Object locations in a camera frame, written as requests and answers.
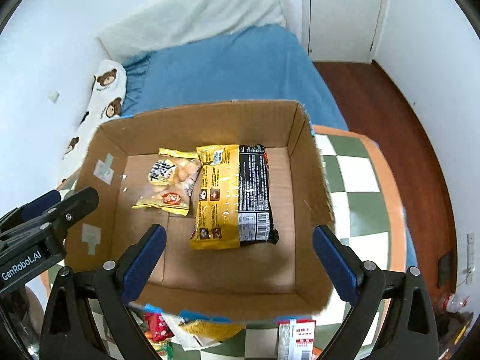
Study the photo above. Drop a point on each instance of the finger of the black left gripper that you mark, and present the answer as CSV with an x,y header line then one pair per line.
x,y
30,210
56,221

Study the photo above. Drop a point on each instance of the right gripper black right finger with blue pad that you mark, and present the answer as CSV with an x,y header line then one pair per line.
x,y
409,330

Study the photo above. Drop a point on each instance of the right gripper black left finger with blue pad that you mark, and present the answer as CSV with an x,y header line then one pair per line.
x,y
69,330

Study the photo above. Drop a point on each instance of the red small snack packet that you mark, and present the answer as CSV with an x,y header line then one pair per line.
x,y
157,329

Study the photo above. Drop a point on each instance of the red white spicy strip packet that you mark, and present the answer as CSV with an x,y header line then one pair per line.
x,y
295,339

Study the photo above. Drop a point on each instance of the yellow Haidilao snack packet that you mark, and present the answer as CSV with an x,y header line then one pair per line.
x,y
217,331

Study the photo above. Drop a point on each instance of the small yellow biscuit packet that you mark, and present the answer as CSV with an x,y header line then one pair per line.
x,y
171,181

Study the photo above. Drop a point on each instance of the white teddy bear pillow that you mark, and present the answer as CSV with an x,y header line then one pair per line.
x,y
105,103

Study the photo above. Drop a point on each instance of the yellow black noodle packet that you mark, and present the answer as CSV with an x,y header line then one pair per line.
x,y
233,207

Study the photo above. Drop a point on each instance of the open cardboard milk box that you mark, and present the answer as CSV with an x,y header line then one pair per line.
x,y
215,116

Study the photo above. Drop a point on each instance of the blue bed sheet mattress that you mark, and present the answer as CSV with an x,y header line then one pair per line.
x,y
258,63

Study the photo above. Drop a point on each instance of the white fluffy blanket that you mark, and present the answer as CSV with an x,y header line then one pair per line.
x,y
171,23

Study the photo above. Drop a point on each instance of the white door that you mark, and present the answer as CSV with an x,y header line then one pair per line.
x,y
345,31

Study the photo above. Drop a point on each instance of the white wall switch plate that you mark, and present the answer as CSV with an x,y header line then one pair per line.
x,y
470,258

